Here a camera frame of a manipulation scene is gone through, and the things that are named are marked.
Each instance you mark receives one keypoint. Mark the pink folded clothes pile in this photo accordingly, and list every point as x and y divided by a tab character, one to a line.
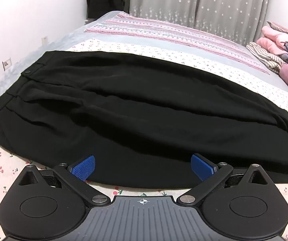
275	40

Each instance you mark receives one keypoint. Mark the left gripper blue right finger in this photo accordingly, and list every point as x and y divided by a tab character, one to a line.
202	167

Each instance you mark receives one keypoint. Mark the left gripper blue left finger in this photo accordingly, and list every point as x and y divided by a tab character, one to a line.
83	168

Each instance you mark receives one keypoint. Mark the white wall socket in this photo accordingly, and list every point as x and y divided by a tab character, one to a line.
6	64

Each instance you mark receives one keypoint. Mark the striped beige folded garment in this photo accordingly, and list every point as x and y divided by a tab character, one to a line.
270	61

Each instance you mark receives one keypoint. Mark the pink striped knit blanket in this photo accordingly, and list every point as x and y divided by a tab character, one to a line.
125	24

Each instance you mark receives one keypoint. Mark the white wall switch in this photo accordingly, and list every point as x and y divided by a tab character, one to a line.
44	40

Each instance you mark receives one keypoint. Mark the black pants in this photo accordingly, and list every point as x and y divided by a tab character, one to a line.
142	119

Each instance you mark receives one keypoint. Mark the grey star pattern curtain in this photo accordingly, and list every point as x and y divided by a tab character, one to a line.
240	21

